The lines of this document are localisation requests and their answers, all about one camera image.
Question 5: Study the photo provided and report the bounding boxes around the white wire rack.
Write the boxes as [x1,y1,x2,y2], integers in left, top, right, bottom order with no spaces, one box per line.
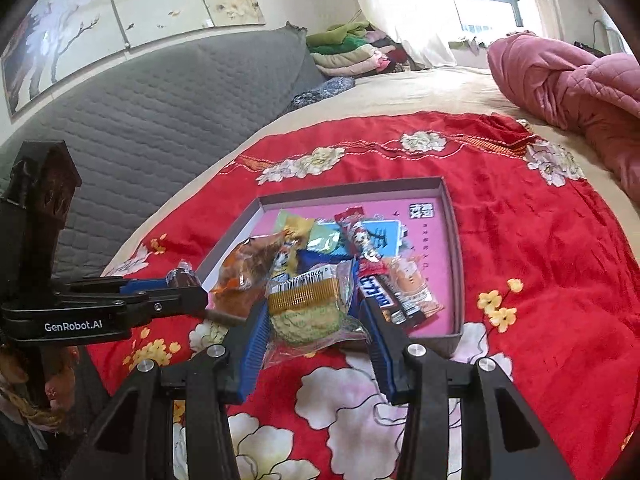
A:
[592,17,627,54]

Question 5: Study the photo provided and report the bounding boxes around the brown chocolate bar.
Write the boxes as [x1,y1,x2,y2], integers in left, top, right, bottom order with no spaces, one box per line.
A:
[356,260,417,332]

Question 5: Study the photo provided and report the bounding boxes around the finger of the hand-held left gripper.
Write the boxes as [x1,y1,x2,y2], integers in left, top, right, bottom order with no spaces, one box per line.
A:
[122,287,209,322]
[50,276,202,298]

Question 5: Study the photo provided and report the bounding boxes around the stack of folded clothes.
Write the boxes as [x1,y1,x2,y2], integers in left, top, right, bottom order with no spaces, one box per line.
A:
[306,20,417,79]

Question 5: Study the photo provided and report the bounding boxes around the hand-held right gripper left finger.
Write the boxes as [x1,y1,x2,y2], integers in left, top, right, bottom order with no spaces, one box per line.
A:
[62,302,273,480]

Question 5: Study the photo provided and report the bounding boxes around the pink shallow box tray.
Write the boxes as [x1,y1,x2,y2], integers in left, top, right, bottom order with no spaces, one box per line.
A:
[196,176,467,359]

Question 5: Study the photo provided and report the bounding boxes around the small yellow snack packet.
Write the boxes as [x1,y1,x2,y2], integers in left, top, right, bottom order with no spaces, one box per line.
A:
[272,237,302,284]

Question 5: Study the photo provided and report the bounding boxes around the red lollipop packet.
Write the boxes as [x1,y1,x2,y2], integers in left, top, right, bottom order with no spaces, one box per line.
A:
[334,206,389,267]

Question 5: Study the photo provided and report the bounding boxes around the orange snack packet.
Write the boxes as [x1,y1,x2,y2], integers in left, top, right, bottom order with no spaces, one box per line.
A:
[207,236,282,319]

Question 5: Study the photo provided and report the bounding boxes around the floral wall painting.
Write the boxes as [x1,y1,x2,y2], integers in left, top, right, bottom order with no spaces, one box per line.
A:
[0,0,267,122]

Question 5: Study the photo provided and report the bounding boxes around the clear packet with green pastry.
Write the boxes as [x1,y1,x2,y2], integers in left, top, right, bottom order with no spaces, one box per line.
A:
[260,262,374,369]

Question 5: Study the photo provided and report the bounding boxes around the dark floral pillow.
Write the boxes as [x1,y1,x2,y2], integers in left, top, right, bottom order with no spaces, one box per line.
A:
[290,76,357,110]

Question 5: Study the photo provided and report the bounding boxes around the pink quilt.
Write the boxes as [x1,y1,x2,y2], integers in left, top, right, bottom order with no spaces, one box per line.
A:
[487,32,640,206]

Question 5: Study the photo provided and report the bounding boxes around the beige bed sheet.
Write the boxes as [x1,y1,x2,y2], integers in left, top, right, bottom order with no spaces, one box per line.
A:
[100,65,640,281]

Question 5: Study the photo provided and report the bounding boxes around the grey quilted headboard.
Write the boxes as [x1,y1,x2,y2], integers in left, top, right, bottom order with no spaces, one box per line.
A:
[0,25,329,281]

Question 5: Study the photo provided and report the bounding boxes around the white sheer curtain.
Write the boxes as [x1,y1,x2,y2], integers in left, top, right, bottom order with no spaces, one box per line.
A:
[347,0,459,69]

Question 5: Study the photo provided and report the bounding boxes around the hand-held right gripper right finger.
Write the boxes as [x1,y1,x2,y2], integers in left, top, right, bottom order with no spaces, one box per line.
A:
[357,300,576,480]

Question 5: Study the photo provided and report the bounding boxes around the green candy wrapper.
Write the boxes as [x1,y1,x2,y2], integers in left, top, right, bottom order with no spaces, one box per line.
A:
[276,210,347,257]

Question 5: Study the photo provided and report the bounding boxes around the red floral blanket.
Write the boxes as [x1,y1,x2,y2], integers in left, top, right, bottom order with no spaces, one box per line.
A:
[87,110,640,480]

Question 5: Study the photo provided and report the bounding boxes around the small brown candy packet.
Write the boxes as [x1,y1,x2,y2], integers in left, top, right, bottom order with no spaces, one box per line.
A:
[166,259,202,291]

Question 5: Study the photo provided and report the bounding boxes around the dark blue snack packet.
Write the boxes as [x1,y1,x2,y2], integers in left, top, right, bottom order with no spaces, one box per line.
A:
[295,247,357,274]

